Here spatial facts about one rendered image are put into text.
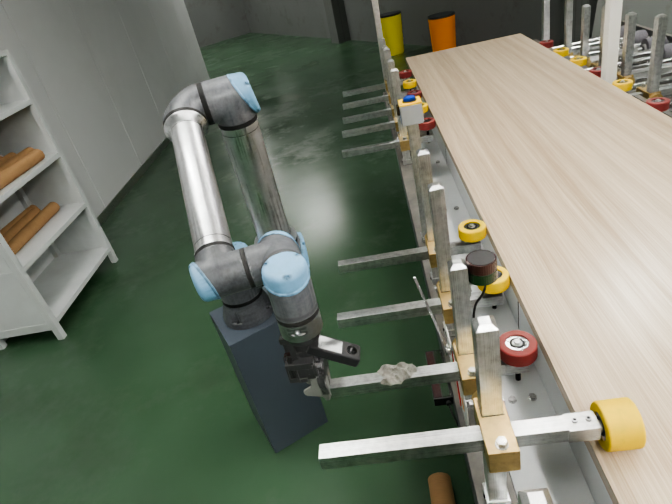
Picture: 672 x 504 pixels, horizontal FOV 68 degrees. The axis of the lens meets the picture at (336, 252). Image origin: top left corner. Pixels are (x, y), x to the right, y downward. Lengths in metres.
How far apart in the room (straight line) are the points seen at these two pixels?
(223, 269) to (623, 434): 0.77
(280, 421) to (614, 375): 1.35
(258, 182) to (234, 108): 0.24
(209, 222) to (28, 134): 2.90
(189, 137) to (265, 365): 0.92
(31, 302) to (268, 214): 2.09
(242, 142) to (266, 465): 1.30
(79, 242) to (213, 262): 3.17
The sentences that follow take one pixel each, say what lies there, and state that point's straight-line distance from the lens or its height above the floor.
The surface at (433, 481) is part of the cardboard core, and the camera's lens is 1.93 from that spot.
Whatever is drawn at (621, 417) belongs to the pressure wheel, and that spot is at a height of 0.98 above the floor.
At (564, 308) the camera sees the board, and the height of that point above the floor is 0.90.
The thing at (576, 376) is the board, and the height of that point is 0.90.
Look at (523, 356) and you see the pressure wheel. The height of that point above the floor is 0.90.
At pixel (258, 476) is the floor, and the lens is 2.18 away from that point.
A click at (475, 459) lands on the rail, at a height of 0.70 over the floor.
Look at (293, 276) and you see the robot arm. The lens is 0.94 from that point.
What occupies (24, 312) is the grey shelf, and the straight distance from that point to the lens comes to 3.51.
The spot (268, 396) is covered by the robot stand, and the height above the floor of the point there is 0.30.
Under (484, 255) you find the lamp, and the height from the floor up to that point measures 1.11.
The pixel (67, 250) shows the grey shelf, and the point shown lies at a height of 0.16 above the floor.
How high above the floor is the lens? 1.69
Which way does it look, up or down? 31 degrees down
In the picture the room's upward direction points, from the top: 14 degrees counter-clockwise
